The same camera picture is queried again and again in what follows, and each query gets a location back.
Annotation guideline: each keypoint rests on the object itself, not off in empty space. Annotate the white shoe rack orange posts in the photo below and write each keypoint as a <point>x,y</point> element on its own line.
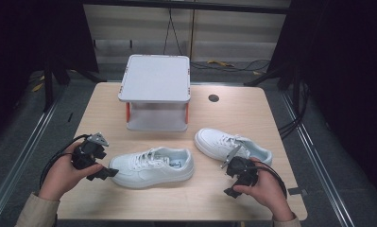
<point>154,77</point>

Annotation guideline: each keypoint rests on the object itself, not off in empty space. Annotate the white low-top sneaker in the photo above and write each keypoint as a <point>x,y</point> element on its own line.
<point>217,143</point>
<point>151,170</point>

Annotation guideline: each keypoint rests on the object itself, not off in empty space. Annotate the dark curtain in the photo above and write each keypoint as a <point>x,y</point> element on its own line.
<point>343,78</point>
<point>35,34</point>

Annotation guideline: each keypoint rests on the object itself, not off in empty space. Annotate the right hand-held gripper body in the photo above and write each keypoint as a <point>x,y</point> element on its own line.
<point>244,171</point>

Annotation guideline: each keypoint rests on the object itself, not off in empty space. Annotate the person's left hand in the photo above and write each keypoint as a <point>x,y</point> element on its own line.
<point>60,176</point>

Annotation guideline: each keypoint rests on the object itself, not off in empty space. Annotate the yellow floor tape strip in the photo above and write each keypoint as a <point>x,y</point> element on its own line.
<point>220,63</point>
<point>37,87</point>

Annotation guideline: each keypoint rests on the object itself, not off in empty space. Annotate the metal floor rail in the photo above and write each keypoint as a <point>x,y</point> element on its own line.
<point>318,157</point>
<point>17,160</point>

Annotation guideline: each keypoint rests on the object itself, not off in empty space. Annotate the dark round table grommet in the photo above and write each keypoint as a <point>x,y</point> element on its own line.
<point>213,98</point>

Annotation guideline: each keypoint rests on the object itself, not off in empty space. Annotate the black metal stand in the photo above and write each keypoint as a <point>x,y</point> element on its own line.
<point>48,88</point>

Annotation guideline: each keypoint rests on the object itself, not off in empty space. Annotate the person's right hand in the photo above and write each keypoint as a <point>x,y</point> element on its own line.
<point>266,189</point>

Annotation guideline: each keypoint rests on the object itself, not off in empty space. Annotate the grey tape piece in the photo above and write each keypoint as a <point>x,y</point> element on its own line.
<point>296,191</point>

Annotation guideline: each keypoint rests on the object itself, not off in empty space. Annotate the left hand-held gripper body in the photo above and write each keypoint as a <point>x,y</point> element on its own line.
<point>86,153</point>

